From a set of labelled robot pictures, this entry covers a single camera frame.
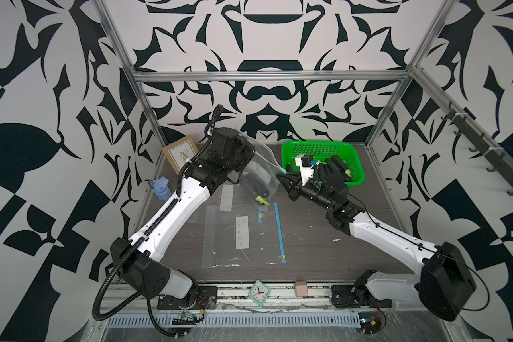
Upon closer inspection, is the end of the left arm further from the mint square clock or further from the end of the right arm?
the mint square clock

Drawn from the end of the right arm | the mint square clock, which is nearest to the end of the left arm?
the end of the right arm

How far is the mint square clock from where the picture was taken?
740mm

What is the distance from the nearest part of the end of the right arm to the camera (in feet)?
1.92

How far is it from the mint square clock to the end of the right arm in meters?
0.35
